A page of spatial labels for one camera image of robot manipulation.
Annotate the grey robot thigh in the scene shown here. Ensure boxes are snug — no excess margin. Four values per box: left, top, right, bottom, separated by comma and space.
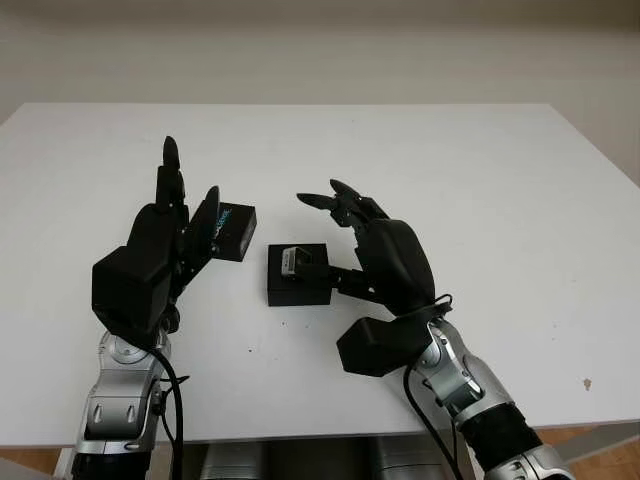
374, 437, 441, 480

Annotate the black box lid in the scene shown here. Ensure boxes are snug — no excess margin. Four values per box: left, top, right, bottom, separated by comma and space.
214, 202, 258, 264

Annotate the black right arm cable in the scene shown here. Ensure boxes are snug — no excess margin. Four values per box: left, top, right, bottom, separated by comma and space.
402, 293, 464, 480

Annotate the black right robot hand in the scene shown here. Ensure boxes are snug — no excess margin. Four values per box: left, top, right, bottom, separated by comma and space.
295, 178, 441, 319

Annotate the black camera box base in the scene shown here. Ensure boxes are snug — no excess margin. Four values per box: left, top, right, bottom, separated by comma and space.
267, 243, 332, 308

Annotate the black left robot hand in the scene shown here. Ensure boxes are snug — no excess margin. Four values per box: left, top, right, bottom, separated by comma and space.
127, 135, 221, 334

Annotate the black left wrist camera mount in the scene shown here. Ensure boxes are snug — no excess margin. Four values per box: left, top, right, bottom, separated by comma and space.
91, 245, 174, 344

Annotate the dark robot waist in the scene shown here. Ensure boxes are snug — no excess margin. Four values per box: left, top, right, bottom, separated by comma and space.
262, 439, 376, 480

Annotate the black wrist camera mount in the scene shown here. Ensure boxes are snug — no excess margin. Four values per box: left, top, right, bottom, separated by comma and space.
91, 245, 174, 344
336, 316, 431, 377

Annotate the small silver camera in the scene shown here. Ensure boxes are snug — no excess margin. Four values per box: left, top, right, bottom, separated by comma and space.
279, 247, 311, 277

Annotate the white table leg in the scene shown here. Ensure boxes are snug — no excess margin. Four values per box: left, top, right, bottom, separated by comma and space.
54, 447, 76, 480

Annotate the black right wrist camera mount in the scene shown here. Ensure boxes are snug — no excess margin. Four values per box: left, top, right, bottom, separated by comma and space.
336, 316, 431, 377

